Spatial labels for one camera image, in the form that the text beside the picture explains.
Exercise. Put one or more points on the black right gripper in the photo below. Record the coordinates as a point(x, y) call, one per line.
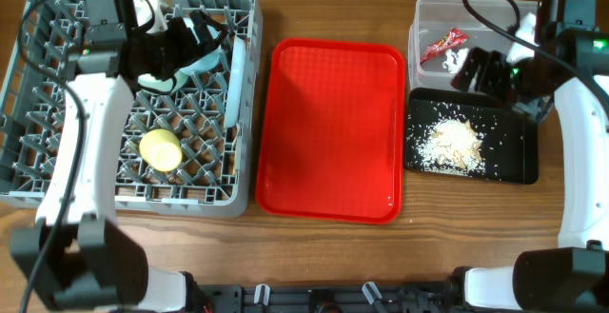
point(492, 65)

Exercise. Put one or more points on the crumpled white tissue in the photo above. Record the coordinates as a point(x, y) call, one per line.
point(454, 60)

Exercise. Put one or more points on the light blue bowl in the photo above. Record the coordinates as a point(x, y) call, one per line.
point(207, 62)

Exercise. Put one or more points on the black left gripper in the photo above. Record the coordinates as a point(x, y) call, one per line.
point(181, 31)

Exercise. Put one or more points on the red serving tray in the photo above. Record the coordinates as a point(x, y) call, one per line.
point(332, 138)

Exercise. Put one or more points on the yellow plastic cup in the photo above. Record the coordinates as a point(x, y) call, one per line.
point(161, 149)

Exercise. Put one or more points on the rice and food scraps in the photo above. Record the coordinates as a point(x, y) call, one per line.
point(451, 146)

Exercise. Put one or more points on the grey dishwasher rack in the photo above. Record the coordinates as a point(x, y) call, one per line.
point(32, 117)

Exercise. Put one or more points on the wooden chopstick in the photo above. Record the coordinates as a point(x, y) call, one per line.
point(236, 155)

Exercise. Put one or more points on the light blue plate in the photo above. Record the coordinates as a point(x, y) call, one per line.
point(235, 83)

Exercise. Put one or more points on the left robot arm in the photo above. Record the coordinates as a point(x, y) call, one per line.
point(75, 256)

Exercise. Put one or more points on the green bowl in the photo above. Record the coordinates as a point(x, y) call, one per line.
point(150, 84)

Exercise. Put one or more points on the black food waste tray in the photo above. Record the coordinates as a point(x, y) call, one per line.
point(510, 145)

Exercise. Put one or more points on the red snack wrapper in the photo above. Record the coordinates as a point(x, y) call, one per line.
point(453, 38)

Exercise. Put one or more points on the clear plastic waste bin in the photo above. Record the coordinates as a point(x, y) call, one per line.
point(434, 18)

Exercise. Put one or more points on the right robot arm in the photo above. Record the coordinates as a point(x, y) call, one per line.
point(570, 66)

